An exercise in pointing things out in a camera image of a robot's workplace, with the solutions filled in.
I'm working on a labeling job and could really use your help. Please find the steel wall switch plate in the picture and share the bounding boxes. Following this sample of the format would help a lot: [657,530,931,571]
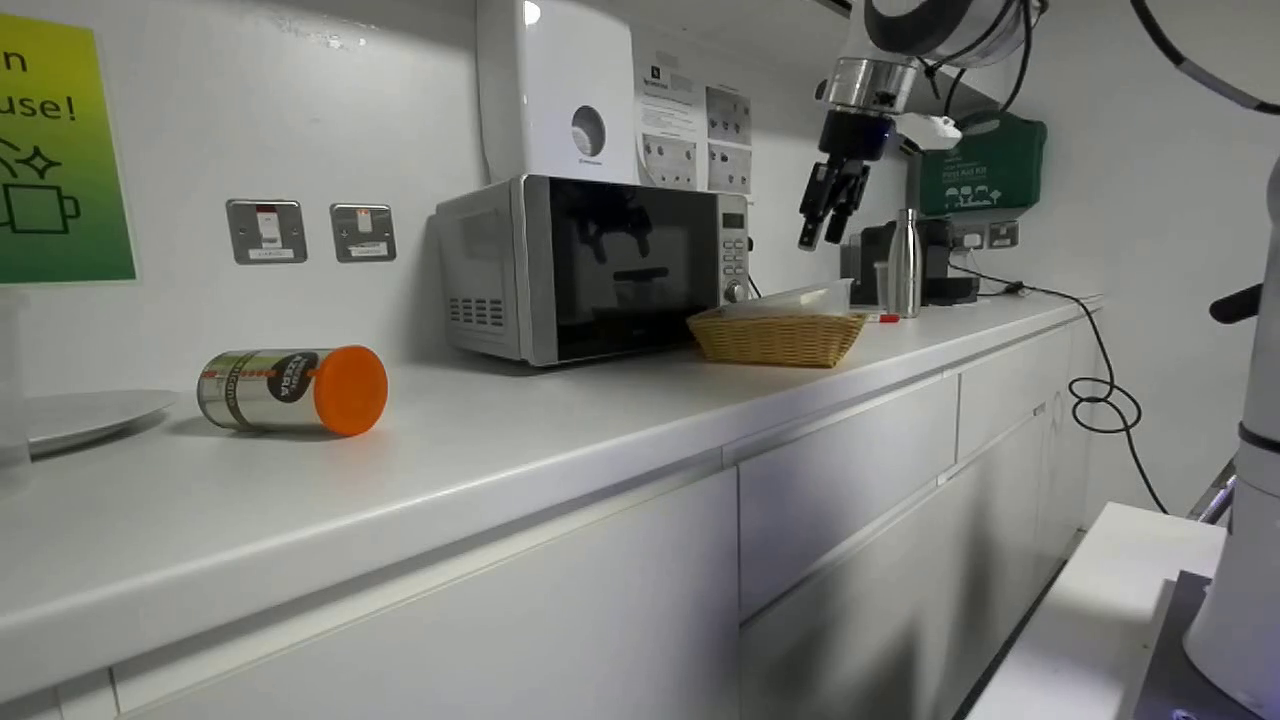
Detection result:
[225,198,309,266]
[330,203,398,264]

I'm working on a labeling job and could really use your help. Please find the green first aid box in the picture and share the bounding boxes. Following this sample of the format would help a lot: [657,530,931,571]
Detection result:
[916,111,1049,218]

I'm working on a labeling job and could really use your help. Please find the white instruction sheet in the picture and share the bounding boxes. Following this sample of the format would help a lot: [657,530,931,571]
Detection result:
[632,58,707,192]

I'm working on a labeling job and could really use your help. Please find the white plate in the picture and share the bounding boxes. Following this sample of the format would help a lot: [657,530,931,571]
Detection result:
[24,388,179,456]

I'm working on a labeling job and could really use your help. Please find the microwave door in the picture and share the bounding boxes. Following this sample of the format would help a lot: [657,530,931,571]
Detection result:
[547,178,722,364]

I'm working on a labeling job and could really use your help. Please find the green and yellow poster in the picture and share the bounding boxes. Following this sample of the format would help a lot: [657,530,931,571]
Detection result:
[0,14,138,286]

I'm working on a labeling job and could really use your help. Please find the black cable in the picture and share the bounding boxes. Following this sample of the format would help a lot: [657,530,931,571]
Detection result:
[948,262,1171,517]

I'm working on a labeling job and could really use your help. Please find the stainless steel bottle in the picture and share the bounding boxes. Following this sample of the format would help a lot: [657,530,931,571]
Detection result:
[887,207,924,320]

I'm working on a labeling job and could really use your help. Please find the black coffee machine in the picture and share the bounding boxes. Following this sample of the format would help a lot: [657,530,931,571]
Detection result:
[841,217,980,308]

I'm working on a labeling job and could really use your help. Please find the coffee tin with orange lid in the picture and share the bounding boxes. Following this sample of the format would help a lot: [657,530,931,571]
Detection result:
[196,345,390,438]

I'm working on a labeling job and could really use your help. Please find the white drawer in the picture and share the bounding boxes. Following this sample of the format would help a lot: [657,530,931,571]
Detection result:
[737,374,960,619]
[957,324,1077,463]

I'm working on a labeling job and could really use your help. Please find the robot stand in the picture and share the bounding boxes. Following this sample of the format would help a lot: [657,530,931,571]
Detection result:
[962,501,1280,720]

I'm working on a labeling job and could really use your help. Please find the white paper towel dispenser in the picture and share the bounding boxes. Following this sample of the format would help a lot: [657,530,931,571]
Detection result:
[475,0,639,187]

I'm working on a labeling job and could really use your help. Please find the silver microwave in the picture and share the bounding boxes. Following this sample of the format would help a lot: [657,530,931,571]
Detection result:
[434,174,754,368]

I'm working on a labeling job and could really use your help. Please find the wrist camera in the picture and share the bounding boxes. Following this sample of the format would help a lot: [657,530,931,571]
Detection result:
[895,113,963,152]

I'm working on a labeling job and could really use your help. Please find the wicker basket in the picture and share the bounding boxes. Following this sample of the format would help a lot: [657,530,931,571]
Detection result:
[686,310,869,369]

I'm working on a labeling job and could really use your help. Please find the small capsule chart card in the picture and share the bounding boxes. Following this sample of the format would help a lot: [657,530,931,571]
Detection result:
[705,85,754,143]
[707,143,754,196]

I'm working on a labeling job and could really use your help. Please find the clear plastic tub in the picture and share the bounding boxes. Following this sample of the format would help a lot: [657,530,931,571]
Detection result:
[718,278,854,320]

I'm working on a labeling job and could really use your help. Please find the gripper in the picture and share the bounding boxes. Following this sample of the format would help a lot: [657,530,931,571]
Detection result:
[797,108,897,252]

